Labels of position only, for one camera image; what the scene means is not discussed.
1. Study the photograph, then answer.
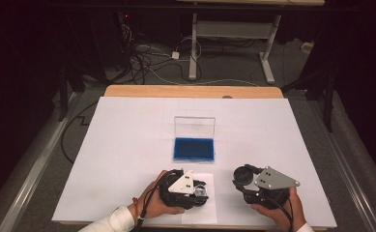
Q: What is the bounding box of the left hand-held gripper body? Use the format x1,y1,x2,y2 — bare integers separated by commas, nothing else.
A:
159,168,195,210

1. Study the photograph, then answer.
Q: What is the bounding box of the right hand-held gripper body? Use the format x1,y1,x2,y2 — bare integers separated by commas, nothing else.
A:
244,166,301,210

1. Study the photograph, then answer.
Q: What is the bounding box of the stamp with clear knob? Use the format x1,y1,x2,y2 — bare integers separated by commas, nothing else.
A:
193,186,208,198

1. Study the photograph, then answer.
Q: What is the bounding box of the person's left hand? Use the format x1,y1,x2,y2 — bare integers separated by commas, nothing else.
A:
127,169,186,220

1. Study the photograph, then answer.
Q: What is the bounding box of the person's right hand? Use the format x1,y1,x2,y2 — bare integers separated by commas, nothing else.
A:
251,187,307,232

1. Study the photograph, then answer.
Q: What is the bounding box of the white paper sheet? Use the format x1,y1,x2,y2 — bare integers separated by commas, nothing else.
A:
180,172,218,225

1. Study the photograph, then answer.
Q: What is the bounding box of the white table cover board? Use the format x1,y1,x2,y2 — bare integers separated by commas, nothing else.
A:
51,96,338,230

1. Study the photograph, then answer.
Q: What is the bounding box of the blue ink pad clear lid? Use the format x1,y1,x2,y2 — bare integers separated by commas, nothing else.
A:
172,116,217,163

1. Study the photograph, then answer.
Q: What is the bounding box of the desk with white metal legs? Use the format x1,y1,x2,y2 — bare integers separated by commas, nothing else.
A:
177,0,325,85

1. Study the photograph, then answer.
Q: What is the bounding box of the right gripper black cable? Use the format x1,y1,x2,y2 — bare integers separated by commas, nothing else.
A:
265,192,296,232

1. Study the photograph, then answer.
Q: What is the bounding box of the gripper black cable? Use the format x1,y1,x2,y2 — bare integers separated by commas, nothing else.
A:
130,170,179,232
265,192,296,232

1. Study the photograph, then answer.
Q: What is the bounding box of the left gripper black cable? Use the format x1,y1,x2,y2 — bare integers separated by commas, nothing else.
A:
130,170,179,232

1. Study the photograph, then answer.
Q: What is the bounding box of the brown wrist bracelet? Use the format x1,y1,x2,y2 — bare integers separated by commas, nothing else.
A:
131,196,145,221

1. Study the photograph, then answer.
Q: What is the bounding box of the aluminium floor rail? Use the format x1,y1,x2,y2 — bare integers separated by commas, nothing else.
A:
0,91,83,232
305,98,376,232

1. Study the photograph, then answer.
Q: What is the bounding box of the black floor cable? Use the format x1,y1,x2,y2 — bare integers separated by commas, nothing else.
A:
60,101,100,163

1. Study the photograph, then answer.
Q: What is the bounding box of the tangle of floor cables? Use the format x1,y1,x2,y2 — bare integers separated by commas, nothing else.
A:
116,13,206,86

